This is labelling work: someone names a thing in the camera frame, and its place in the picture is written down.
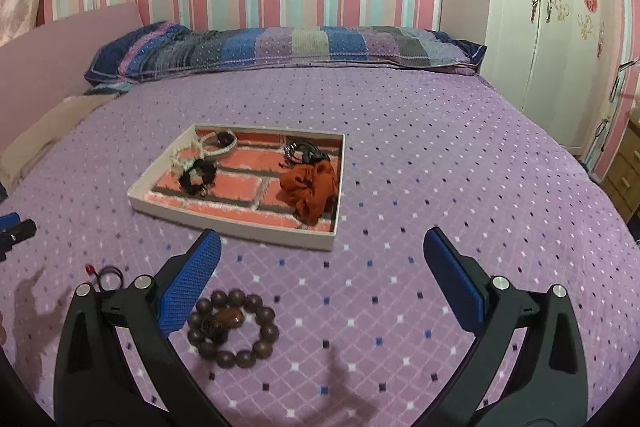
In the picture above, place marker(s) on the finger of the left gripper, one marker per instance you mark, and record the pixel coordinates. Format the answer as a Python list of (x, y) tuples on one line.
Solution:
[(9, 221), (12, 236)]

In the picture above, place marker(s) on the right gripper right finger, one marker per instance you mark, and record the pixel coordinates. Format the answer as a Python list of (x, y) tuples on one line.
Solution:
[(526, 365)]

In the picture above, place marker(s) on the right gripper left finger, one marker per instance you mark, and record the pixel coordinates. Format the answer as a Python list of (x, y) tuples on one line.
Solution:
[(93, 384)]

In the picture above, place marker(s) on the black hair tie red beads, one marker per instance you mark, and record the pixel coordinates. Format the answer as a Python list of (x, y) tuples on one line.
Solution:
[(108, 278)]

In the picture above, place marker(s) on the pink padded headboard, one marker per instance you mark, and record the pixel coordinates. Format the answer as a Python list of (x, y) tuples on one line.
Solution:
[(47, 64)]

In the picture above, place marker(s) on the purple diamond pattern bedspread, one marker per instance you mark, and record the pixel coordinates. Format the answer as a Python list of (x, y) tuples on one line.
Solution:
[(367, 338)]

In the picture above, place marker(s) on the black fabric scrunchie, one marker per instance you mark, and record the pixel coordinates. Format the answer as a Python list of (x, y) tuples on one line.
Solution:
[(197, 179)]

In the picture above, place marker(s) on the wooden bedside drawer cabinet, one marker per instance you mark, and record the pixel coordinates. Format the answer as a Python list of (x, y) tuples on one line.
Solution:
[(622, 181)]

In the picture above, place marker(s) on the white headband with dark pompom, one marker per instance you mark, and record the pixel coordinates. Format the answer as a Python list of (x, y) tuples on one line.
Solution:
[(218, 144)]

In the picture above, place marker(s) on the striped patchwork long pillow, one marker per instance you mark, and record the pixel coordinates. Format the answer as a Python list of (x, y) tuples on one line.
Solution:
[(167, 50)]

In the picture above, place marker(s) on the white shallow tray box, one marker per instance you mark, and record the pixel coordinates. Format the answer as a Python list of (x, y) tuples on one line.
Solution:
[(245, 201)]

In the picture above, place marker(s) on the orange fabric scrunchie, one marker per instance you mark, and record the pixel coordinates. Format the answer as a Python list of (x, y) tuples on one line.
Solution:
[(310, 190)]

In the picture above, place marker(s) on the white decorated wardrobe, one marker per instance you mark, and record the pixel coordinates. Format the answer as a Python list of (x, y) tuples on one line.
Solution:
[(547, 58)]

